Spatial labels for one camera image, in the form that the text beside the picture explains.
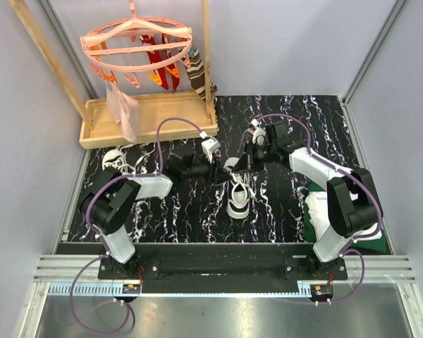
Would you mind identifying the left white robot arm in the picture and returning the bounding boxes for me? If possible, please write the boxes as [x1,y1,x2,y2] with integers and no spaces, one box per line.
[78,144,232,279]

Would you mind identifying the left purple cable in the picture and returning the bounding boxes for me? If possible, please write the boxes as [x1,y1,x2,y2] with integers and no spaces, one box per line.
[68,117,209,334]

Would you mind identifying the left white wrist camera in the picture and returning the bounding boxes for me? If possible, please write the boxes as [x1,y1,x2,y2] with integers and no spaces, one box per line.
[200,131,221,163]

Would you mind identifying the red sock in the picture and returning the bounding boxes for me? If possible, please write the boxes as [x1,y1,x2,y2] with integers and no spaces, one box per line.
[161,34,180,91]
[140,35,169,90]

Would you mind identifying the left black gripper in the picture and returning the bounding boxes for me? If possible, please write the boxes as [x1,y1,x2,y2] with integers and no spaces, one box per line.
[182,151,233,187]

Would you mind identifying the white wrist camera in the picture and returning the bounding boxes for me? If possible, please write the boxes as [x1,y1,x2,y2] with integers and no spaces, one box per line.
[200,131,221,163]
[247,119,266,146]

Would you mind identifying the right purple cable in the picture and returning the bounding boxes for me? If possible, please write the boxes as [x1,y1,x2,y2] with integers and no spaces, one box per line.
[250,113,384,306]

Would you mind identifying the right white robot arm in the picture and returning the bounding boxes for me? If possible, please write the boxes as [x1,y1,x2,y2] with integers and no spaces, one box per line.
[229,120,383,279]

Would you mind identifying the white sneaker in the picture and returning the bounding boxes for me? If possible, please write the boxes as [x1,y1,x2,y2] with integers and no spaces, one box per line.
[224,157,251,220]
[102,149,144,174]

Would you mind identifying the wooden tray rack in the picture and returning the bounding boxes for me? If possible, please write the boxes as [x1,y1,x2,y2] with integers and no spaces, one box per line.
[10,1,218,149]

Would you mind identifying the pink round clip hanger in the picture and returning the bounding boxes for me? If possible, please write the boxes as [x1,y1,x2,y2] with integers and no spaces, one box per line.
[80,1,193,90]

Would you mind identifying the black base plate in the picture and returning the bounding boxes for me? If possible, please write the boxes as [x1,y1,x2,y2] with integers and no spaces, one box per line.
[98,256,348,295]

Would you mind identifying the purple cable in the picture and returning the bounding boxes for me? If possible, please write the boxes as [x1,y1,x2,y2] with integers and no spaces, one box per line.
[68,117,209,334]
[250,113,384,306]

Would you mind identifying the black marble mat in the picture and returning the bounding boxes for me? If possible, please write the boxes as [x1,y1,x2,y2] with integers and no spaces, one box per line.
[68,94,392,244]

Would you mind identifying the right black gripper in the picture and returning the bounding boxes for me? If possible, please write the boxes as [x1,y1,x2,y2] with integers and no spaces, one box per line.
[233,140,276,175]

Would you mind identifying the translucent plastic bag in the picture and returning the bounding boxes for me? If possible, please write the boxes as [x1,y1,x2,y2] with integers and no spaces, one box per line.
[106,82,141,143]

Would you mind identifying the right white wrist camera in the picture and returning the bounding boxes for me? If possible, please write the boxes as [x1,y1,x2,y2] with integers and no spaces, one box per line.
[247,119,266,146]

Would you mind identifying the brown striped sock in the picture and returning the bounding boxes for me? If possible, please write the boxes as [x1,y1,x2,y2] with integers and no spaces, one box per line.
[186,44,206,101]

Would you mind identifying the white shoelace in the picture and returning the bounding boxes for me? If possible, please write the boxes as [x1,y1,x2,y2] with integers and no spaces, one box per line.
[228,173,268,212]

